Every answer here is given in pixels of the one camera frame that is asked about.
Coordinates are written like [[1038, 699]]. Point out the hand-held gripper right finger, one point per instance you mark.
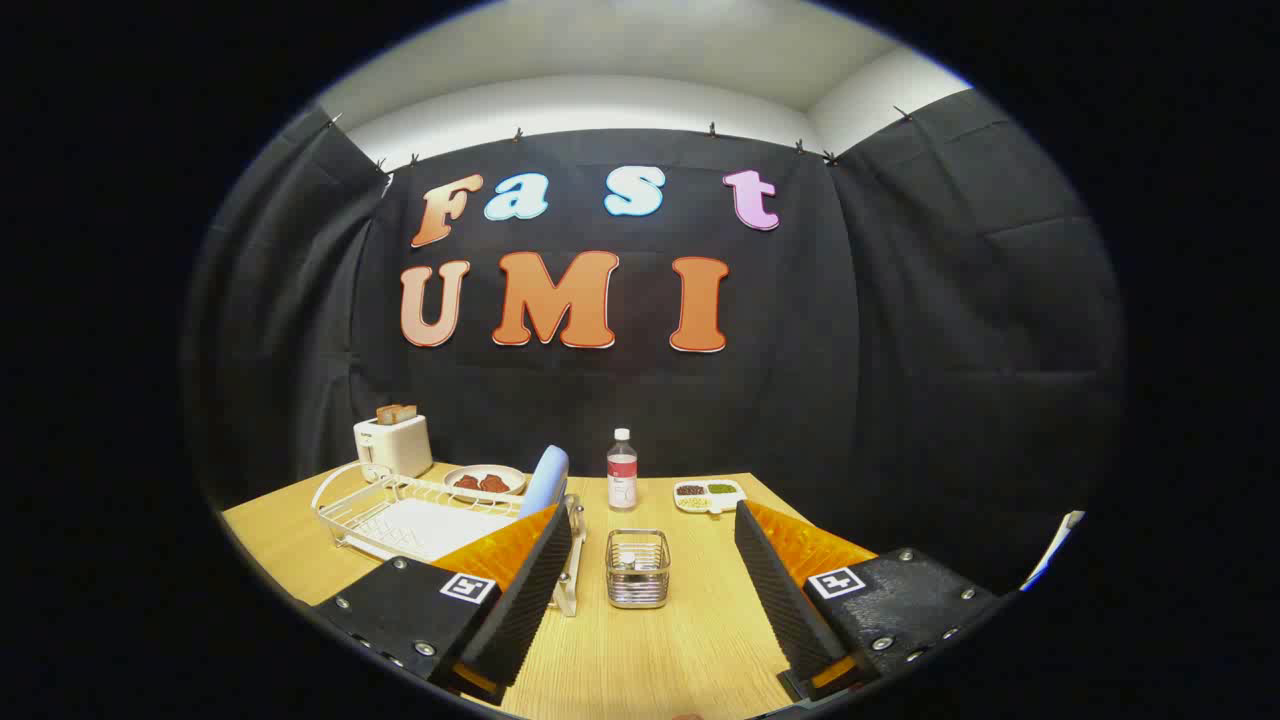
[[775, 585]]

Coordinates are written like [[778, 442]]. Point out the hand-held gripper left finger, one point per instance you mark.
[[530, 590]]

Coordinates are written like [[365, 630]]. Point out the blue plate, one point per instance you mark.
[[545, 480]]

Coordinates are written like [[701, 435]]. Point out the white divided dish with beans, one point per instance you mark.
[[708, 503]]

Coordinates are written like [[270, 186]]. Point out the beige plate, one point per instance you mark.
[[484, 471]]

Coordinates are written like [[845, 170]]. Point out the brown meat piece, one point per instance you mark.
[[467, 482], [495, 483]]

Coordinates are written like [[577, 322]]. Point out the clear bottle red label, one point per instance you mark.
[[622, 475]]

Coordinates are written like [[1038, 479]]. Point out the white toaster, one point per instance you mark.
[[395, 448]]

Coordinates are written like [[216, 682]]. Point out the toasted bread slices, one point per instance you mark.
[[397, 413]]

